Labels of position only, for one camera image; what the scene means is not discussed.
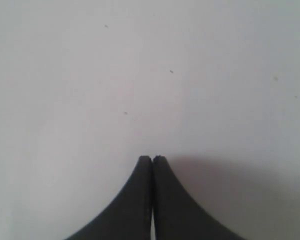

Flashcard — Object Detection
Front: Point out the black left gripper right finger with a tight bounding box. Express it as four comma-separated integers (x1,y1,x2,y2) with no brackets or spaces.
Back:
152,155,242,240

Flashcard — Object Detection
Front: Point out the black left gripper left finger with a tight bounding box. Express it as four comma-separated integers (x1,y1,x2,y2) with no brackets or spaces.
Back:
68,156,153,240

